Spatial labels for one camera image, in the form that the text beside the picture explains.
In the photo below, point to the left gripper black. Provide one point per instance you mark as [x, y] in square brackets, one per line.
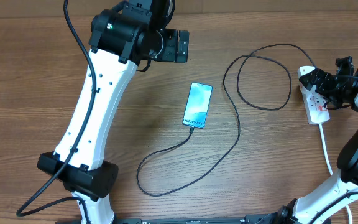
[170, 54]

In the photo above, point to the white power strip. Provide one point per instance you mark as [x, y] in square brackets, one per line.
[314, 106]

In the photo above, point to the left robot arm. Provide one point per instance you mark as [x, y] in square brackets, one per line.
[121, 37]

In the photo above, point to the smartphone with blue screen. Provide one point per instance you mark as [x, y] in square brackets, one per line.
[197, 105]

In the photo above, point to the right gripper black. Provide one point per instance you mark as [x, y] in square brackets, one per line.
[321, 88]

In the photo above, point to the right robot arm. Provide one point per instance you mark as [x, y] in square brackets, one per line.
[341, 188]

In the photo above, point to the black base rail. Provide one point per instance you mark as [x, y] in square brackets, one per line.
[248, 219]

